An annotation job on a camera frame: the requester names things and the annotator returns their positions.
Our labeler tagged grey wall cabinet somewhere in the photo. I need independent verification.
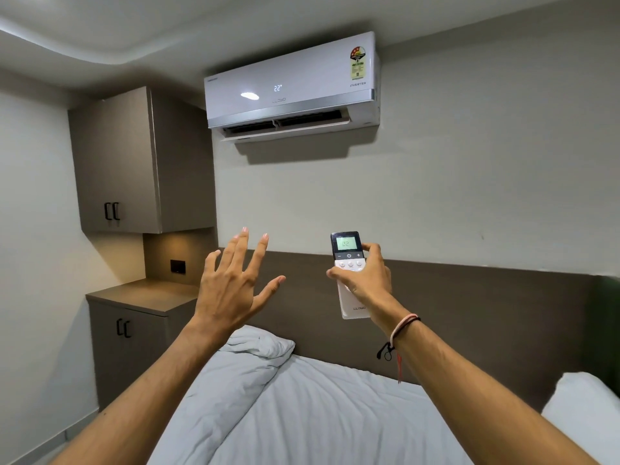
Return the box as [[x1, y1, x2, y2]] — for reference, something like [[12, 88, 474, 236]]
[[67, 86, 218, 235]]

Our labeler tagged dark green wall panel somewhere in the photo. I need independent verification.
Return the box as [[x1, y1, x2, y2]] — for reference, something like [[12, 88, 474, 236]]
[[580, 274, 620, 384]]

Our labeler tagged pink thread bracelet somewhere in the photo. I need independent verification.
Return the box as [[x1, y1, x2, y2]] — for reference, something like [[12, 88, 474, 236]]
[[389, 313, 421, 385]]

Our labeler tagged person's right hand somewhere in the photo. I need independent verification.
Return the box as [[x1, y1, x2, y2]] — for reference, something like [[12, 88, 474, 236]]
[[326, 242, 408, 336]]

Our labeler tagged person's left hand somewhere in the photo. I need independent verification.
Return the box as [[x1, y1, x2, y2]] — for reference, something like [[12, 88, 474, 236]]
[[192, 227, 287, 337]]

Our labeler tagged white bed sheet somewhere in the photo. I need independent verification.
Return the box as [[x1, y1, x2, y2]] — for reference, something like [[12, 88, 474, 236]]
[[207, 355, 476, 465]]

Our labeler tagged white air conditioner remote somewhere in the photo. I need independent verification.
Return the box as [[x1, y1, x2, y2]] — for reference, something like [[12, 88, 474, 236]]
[[330, 231, 370, 320]]

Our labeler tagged black thread bracelet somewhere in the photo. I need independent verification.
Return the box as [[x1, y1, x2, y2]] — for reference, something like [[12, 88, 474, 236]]
[[376, 316, 421, 363]]

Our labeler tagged person's right forearm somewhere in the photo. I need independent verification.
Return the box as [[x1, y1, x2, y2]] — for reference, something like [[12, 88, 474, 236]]
[[387, 315, 602, 465]]

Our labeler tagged colourful label sticker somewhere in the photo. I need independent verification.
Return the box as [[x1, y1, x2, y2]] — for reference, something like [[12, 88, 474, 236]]
[[349, 47, 368, 81]]

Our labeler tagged dark brown headboard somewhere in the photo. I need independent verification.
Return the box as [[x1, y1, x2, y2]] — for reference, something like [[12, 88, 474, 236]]
[[217, 248, 600, 413]]

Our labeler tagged white wall air conditioner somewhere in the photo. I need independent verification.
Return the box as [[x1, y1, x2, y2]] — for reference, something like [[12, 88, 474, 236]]
[[203, 31, 382, 144]]

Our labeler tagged grey floor cabinet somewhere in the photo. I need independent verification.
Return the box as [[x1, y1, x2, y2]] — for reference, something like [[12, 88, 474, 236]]
[[85, 278, 200, 413]]

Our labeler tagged person's left forearm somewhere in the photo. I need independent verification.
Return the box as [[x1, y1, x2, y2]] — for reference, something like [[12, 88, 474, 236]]
[[50, 317, 229, 465]]

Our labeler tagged white duvet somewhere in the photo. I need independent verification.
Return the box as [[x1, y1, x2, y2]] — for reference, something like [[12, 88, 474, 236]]
[[147, 325, 296, 465]]

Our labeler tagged white pillow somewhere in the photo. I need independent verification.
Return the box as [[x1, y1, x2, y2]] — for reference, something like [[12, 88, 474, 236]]
[[541, 371, 620, 465]]

